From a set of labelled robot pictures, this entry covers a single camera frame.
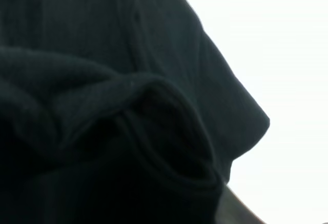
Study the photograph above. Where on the black short sleeve shirt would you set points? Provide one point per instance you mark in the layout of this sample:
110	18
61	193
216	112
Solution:
119	111

